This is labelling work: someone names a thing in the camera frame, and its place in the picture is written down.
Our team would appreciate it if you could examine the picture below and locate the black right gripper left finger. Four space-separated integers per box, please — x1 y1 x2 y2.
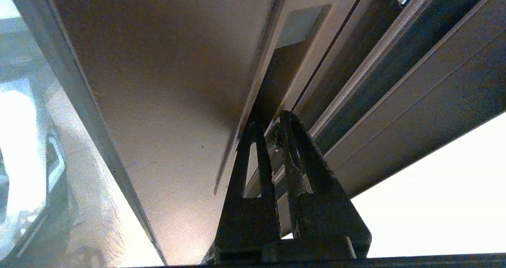
204 118 282 264

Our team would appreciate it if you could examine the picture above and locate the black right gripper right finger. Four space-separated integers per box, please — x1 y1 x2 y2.
277 110 373 259

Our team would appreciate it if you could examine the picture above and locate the brown framed sliding glass door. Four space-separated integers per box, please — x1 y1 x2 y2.
0 0 372 265

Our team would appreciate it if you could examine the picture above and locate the dark brown door jamb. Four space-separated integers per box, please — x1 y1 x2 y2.
245 0 506 237

